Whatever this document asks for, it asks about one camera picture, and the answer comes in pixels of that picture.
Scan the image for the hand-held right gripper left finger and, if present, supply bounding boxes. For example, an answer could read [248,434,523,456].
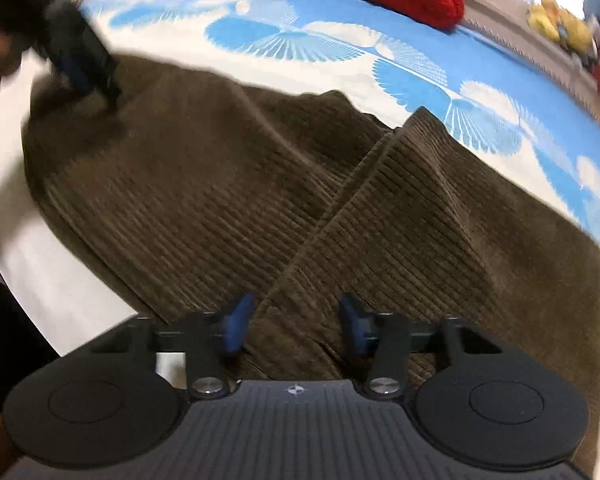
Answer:
[80,291,256,402]

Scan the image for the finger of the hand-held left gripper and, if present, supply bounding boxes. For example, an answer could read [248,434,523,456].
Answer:
[50,42,98,98]
[72,7,125,111]

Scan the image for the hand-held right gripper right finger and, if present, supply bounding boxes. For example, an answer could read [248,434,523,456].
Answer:
[339,293,506,401]

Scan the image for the brown corduroy pants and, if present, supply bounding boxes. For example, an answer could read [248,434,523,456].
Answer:
[20,52,600,480]

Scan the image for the blue and white printed blanket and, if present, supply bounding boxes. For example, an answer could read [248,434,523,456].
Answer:
[0,0,600,480]

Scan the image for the yellow plush toy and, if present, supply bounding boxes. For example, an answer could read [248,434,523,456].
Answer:
[526,0,597,55]

